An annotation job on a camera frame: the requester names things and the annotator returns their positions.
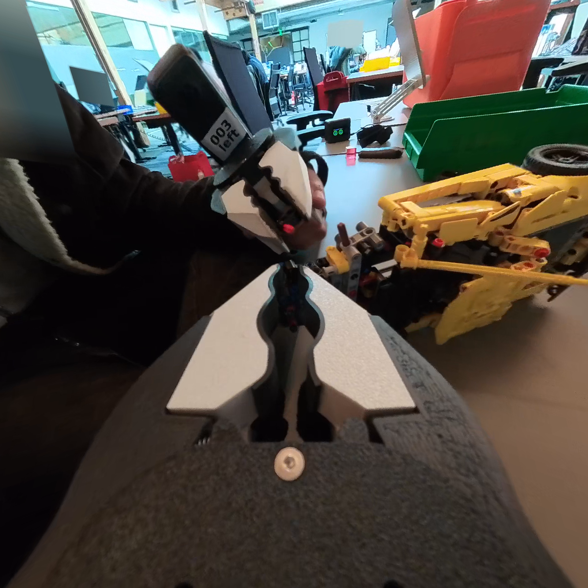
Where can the black grey brick assembly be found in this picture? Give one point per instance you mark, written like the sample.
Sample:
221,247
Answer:
294,298

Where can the red bag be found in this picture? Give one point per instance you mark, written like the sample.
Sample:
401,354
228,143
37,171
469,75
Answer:
190,167

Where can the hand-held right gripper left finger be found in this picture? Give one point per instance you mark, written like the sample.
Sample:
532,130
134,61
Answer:
220,367

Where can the person's black jacket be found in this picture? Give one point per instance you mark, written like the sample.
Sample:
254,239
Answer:
69,298

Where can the small black display device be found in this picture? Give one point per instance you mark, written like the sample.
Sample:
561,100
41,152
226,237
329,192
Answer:
337,130

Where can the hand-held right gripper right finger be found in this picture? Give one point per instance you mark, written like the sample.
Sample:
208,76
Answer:
363,367

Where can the red plastic bin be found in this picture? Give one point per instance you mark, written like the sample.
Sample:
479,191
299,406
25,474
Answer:
482,46

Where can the person's left forearm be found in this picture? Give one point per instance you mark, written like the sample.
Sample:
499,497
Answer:
174,216

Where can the dark monitor screen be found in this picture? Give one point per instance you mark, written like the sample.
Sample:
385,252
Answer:
239,78

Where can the black mesh office chair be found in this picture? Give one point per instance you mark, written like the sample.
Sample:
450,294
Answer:
551,69

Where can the yellow toy brick car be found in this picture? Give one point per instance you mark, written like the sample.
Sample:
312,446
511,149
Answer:
459,206

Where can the long yellow Lego axle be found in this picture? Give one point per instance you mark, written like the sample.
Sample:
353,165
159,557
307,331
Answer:
482,271

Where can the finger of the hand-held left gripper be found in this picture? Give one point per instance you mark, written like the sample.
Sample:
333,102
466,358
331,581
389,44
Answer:
289,179
248,206

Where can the red chair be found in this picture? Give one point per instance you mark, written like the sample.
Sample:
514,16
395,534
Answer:
333,92

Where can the green plastic bin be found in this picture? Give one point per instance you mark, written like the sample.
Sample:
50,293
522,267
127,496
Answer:
482,128

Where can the metal laptop stand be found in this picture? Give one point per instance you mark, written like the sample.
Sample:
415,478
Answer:
406,41

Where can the yellow storage bin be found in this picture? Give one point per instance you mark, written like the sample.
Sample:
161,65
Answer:
381,64

